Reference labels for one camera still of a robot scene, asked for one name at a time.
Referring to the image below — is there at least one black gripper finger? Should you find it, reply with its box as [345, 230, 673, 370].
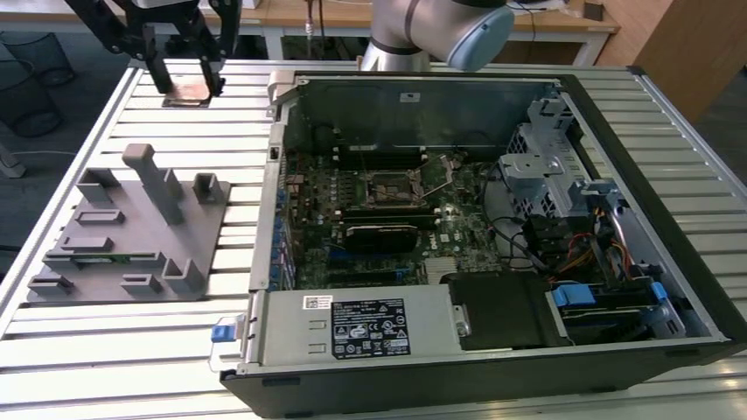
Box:
[60, 0, 173, 95]
[184, 0, 241, 98]

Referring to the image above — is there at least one silver square CPU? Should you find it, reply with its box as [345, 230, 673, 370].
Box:
[161, 80, 212, 109]

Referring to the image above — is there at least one metal socket cover frame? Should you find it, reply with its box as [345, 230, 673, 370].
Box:
[407, 151, 464, 198]

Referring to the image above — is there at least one CPU socket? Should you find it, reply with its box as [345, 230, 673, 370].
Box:
[361, 171, 425, 207]

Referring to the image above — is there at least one black mesh waste bin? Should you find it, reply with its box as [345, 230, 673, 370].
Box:
[0, 32, 76, 87]
[0, 59, 62, 139]

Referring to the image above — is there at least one grey metal desk foot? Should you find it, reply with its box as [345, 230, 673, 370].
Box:
[0, 122, 28, 179]

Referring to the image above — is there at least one grey plastic parts rack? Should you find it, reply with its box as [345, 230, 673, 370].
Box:
[25, 143, 232, 303]

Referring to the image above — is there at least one black graphics card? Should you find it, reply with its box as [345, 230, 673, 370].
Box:
[341, 223, 420, 256]

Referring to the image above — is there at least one green motherboard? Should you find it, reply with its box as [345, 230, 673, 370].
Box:
[277, 150, 515, 292]

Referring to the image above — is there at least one silver metal drive cage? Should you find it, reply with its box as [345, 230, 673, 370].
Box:
[499, 98, 592, 220]

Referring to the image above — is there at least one silver finned heatsink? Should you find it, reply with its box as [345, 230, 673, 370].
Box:
[424, 257, 463, 282]

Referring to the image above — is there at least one silver power supply with label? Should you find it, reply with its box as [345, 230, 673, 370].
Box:
[259, 288, 463, 367]

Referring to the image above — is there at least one blue disk carrier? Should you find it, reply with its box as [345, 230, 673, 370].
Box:
[549, 282, 668, 312]

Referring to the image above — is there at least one black open PC case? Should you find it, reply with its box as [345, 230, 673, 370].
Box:
[218, 68, 741, 419]

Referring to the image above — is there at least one wooden cabinet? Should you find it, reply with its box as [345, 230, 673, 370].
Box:
[593, 0, 747, 123]

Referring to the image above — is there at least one wooden desk, white frame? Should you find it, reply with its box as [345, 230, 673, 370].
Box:
[0, 0, 621, 67]

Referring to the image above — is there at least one coloured power wire bundle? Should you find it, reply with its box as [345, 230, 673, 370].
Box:
[547, 205, 637, 284]

